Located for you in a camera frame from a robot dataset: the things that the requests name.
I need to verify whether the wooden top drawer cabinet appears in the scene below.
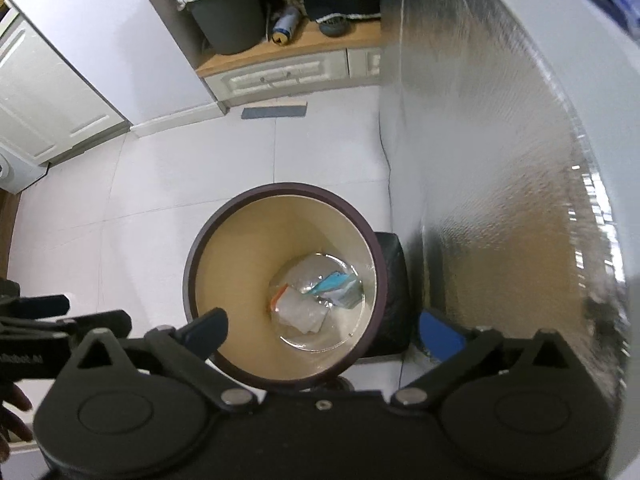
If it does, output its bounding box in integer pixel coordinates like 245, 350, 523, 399
195, 20, 383, 107

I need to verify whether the grey bucket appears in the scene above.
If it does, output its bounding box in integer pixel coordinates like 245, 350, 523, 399
186, 0, 268, 56

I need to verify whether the thin black cable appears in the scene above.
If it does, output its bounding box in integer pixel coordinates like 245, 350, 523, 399
376, 112, 394, 178

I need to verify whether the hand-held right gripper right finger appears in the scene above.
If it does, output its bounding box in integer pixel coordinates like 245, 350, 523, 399
390, 308, 587, 409

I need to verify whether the person's left hand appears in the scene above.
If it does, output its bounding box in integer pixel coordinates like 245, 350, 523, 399
0, 381, 34, 462

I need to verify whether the blue spray can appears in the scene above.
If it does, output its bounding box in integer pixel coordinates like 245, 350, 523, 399
269, 6, 302, 47

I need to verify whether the white crumpled plastic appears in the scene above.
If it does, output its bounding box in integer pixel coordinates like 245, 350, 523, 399
276, 291, 329, 335

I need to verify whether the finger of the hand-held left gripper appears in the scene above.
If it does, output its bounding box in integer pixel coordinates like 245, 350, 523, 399
19, 294, 71, 319
56, 310, 134, 342

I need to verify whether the grey floor mat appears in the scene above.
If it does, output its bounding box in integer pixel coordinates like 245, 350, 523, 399
240, 102, 307, 121

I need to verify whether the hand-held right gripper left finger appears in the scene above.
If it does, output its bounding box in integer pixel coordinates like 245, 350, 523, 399
74, 307, 260, 411

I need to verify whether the blue wrapper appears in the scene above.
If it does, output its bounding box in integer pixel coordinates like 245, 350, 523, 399
311, 271, 352, 297

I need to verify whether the black round bowl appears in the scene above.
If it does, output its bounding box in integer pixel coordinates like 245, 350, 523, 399
318, 15, 349, 37

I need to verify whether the brown round trash bin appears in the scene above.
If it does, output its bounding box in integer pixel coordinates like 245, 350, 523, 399
182, 182, 388, 392

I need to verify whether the white panelled cabinet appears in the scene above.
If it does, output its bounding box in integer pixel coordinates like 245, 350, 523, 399
0, 7, 132, 167

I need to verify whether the white washing machine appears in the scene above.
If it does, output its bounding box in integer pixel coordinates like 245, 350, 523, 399
0, 144, 49, 196

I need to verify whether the clear plastic bag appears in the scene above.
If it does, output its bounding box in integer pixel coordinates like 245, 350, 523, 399
271, 254, 362, 337

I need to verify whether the foil-sided white table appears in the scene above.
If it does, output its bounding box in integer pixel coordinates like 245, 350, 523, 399
377, 0, 640, 480

